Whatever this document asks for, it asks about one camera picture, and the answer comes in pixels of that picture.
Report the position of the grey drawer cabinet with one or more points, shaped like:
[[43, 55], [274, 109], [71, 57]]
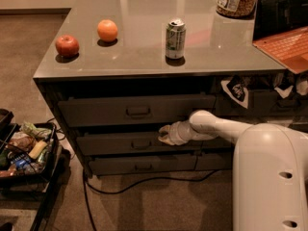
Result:
[[135, 63]]

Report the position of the black bin of snacks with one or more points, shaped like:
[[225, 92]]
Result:
[[28, 151]]

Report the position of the green white soda can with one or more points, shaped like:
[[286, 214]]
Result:
[[175, 38]]

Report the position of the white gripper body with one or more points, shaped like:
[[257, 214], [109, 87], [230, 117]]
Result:
[[175, 135]]

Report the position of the yellow snack in bin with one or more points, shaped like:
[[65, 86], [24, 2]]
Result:
[[37, 149]]

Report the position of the red apple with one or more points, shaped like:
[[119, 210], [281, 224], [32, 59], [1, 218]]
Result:
[[67, 46]]

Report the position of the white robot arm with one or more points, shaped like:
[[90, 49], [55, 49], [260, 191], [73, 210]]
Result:
[[270, 169]]

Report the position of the blue packet in bin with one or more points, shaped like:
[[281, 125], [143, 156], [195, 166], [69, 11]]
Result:
[[20, 161]]

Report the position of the orange laptop keyboard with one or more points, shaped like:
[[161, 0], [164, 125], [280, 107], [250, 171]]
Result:
[[289, 48]]

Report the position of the orange fruit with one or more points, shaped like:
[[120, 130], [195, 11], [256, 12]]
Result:
[[107, 30]]

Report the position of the large snack jar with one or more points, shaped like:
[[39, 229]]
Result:
[[235, 8]]

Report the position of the white crumpled bag in drawer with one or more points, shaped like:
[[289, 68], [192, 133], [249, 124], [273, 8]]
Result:
[[287, 82]]

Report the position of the green bag in bin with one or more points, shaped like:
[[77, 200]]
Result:
[[32, 130]]

